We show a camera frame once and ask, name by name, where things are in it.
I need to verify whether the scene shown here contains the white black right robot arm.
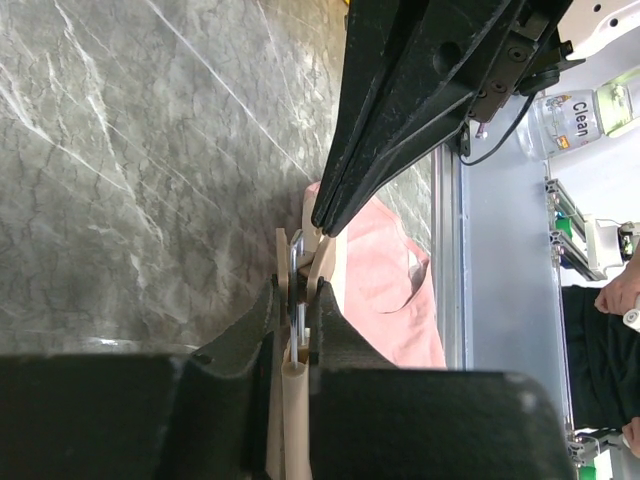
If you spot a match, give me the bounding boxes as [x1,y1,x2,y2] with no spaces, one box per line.
[311,0,639,237]

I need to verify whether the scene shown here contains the aluminium equipment frame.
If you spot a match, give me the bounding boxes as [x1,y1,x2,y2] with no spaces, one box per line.
[545,179,639,282]

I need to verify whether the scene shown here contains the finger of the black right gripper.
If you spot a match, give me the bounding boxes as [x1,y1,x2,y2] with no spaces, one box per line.
[311,1,428,228]

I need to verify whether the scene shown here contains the beige clip hanger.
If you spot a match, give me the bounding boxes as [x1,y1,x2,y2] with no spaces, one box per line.
[264,227,346,480]

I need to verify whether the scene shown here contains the pink and cream underwear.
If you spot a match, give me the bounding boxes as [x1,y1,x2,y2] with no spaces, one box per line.
[299,180,447,370]

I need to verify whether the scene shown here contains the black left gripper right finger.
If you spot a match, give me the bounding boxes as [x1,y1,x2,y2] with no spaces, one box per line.
[309,279,395,395]

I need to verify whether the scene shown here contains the aluminium rail frame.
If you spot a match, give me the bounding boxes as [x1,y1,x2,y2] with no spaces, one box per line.
[431,146,468,370]

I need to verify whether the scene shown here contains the clear plastic bottle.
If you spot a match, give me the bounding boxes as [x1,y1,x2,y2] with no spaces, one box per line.
[516,82,639,160]

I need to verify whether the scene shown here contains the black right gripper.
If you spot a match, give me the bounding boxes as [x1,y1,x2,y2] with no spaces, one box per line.
[322,1,584,237]

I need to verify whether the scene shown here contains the person's hand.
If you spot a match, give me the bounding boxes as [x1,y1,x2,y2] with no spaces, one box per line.
[595,248,640,316]

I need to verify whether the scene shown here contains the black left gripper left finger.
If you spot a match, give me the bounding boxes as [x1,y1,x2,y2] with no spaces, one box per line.
[187,278,282,479]

